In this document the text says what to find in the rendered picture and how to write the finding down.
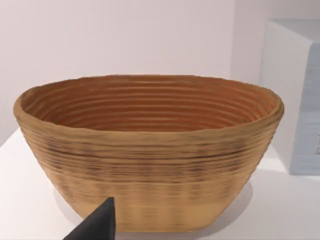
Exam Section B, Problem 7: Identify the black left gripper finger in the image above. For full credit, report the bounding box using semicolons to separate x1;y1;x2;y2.
62;196;116;240

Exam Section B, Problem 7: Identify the brown woven basket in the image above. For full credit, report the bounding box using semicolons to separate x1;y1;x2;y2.
13;73;285;233

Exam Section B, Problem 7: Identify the pale microwave oven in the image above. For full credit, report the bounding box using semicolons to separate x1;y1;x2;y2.
258;18;320;177

